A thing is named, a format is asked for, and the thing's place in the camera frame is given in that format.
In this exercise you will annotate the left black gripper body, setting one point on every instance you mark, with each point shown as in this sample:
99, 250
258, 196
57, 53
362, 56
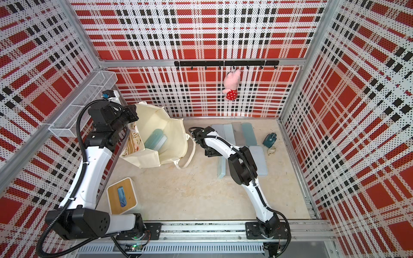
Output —
122, 119

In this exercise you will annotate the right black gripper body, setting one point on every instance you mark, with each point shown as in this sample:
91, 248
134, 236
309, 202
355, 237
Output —
209, 151

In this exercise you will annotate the light blue slim pencil case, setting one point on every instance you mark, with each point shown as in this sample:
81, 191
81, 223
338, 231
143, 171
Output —
229, 134

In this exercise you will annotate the teal lid white pencil case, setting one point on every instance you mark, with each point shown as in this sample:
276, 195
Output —
156, 140

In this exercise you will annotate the cream floral canvas bag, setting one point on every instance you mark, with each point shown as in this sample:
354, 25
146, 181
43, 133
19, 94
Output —
175, 148

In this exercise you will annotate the light blue box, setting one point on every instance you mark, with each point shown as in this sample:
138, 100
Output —
259, 157

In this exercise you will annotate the white grey pencil case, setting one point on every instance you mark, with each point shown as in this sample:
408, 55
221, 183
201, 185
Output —
219, 128

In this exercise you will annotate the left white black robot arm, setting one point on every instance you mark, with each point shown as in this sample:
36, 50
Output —
77, 216

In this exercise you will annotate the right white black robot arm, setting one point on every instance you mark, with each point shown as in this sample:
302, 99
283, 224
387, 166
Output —
243, 170

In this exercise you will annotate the pink plush pig toy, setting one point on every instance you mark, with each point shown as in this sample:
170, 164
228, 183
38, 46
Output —
231, 83

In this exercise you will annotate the teal alarm clock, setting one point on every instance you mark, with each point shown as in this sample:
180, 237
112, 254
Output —
269, 140

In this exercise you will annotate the white box wooden lid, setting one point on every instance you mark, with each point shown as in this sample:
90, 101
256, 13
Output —
133, 204

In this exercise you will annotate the white wire mesh shelf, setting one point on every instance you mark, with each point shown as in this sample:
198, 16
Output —
92, 89

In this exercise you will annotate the black wall hook rail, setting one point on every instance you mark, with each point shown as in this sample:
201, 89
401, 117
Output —
227, 63

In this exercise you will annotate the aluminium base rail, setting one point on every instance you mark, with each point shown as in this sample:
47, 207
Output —
220, 238

